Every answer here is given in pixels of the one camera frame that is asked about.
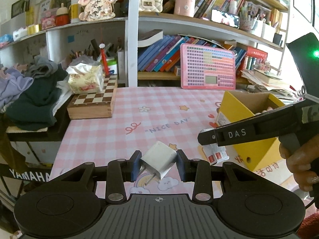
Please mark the smartphone on shelf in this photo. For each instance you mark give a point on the smartphone on shelf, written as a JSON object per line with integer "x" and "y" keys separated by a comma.
{"x": 225, "y": 18}

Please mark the pile of dark clothes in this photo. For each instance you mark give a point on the pile of dark clothes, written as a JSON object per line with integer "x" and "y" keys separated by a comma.
{"x": 29, "y": 102}

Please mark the white bookshelf frame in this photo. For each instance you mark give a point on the white bookshelf frame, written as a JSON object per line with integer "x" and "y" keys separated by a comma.
{"x": 176, "y": 24}

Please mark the red book box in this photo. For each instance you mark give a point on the red book box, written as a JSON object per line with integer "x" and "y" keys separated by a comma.
{"x": 256, "y": 53}

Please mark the pink lucky cat figurine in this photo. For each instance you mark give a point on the pink lucky cat figurine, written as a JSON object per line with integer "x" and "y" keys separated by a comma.
{"x": 97, "y": 10}

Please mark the yellow cardboard box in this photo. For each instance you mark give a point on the yellow cardboard box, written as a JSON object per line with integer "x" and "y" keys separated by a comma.
{"x": 255, "y": 149}

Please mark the pink keyboard learning toy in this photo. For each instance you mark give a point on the pink keyboard learning toy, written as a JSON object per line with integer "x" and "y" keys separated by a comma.
{"x": 207, "y": 68}

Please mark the wooden chess board box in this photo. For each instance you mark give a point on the wooden chess board box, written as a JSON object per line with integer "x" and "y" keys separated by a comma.
{"x": 94, "y": 105}

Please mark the row of blue books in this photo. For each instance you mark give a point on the row of blue books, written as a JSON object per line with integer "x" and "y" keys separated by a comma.
{"x": 163, "y": 53}

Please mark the small white plug charger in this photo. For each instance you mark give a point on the small white plug charger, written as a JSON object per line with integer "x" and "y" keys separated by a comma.
{"x": 157, "y": 161}

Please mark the pink plush toy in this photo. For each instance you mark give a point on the pink plush toy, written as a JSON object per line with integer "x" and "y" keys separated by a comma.
{"x": 264, "y": 111}

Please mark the person right hand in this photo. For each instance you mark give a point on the person right hand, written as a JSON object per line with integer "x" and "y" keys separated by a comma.
{"x": 299, "y": 163}

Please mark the floral tissue pack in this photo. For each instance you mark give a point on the floral tissue pack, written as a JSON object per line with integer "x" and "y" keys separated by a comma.
{"x": 85, "y": 78}

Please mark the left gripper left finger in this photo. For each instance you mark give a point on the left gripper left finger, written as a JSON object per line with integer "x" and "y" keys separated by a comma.
{"x": 118, "y": 172}

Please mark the stack of papers and books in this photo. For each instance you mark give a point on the stack of papers and books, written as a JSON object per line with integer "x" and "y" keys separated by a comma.
{"x": 267, "y": 81}

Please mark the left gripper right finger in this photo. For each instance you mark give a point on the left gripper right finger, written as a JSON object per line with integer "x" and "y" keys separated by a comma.
{"x": 198, "y": 172}

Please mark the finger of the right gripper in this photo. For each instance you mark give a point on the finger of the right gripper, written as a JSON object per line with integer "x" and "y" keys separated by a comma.
{"x": 209, "y": 136}

